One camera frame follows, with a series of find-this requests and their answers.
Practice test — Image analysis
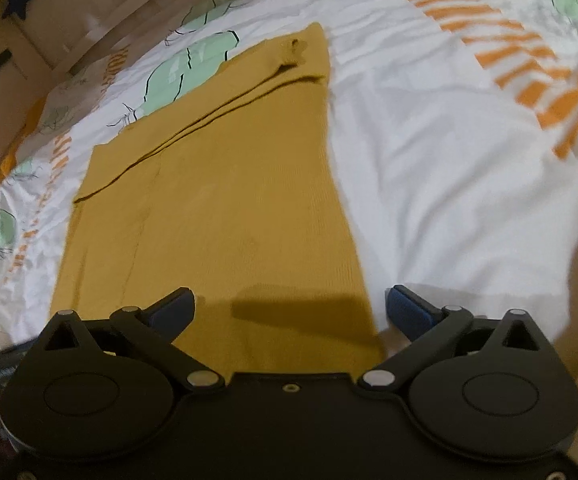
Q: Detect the white patterned bed sheet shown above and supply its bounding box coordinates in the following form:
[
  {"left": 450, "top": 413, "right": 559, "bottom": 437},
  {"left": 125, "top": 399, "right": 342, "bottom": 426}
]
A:
[{"left": 0, "top": 0, "right": 578, "bottom": 373}]

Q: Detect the mustard yellow knit garment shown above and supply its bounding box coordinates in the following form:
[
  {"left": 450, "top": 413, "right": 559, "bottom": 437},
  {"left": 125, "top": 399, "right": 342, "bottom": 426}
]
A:
[{"left": 51, "top": 24, "right": 383, "bottom": 376}]

